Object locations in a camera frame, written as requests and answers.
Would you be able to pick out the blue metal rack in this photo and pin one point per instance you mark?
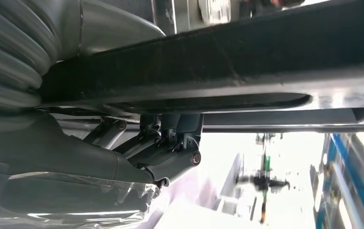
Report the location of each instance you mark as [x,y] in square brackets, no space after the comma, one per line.
[363,189]

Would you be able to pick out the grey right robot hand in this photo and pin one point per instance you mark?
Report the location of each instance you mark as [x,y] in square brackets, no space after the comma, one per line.
[59,155]

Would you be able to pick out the black stand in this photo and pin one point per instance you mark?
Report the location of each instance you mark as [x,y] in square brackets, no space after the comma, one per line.
[262,182]

